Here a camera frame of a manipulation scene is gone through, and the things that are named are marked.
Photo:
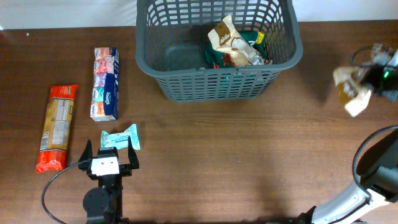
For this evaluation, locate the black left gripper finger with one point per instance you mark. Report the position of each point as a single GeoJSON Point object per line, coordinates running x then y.
{"type": "Point", "coordinates": [86, 157]}
{"type": "Point", "coordinates": [132, 156]}

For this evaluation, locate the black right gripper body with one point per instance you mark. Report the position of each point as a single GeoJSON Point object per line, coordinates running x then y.
{"type": "Point", "coordinates": [381, 81]}

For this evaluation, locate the beige brown snack pouch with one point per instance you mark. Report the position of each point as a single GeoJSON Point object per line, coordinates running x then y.
{"type": "Point", "coordinates": [352, 95]}
{"type": "Point", "coordinates": [225, 38]}

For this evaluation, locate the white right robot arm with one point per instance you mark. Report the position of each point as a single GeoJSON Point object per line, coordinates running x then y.
{"type": "Point", "coordinates": [374, 166]}

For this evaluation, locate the mint green snack wrapper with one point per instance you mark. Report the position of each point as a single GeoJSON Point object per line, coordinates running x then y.
{"type": "Point", "coordinates": [121, 140]}

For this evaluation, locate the orange spaghetti pasta package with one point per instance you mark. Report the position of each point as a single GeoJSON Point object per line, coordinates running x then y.
{"type": "Point", "coordinates": [56, 131]}

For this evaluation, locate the Kleenex tissue multipack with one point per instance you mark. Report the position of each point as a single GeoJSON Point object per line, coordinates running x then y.
{"type": "Point", "coordinates": [105, 94]}

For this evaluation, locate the grey plastic basket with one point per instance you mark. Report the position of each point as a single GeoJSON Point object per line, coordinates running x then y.
{"type": "Point", "coordinates": [171, 38]}

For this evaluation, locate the green snack bag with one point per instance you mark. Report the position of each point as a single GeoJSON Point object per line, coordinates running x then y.
{"type": "Point", "coordinates": [217, 59]}

